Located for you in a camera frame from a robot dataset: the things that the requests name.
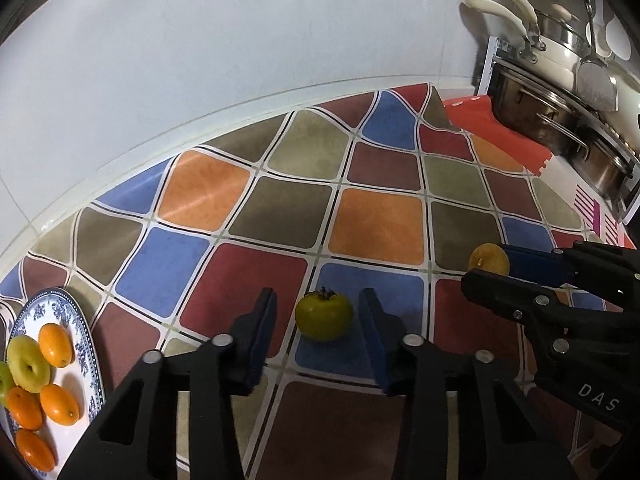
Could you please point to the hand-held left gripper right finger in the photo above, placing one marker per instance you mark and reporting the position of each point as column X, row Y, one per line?
column 372, row 335

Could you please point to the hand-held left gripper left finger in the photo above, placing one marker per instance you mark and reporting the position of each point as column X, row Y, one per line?
column 265, row 330

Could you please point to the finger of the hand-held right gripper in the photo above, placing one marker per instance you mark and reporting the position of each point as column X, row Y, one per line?
column 530, row 262
column 500, row 292

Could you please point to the yellow green persimmon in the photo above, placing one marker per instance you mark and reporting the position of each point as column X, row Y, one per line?
column 487, row 257

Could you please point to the blue patterned white plate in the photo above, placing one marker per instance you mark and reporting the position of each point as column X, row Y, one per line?
column 82, row 345

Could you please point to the orange tangerine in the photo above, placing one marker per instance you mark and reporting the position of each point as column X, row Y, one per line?
column 24, row 408
column 55, row 344
column 35, row 450
column 60, row 405

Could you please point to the colourful checked tablecloth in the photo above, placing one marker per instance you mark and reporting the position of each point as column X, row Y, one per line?
column 370, row 220

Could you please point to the steel pot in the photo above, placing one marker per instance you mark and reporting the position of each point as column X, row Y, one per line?
column 600, row 165
column 525, row 105

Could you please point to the steel slotted turner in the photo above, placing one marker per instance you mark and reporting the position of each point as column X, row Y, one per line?
column 597, row 85

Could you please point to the white rack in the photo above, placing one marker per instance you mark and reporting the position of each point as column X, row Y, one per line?
column 485, row 67

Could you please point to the white spoon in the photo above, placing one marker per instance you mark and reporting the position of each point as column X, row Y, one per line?
column 602, row 42

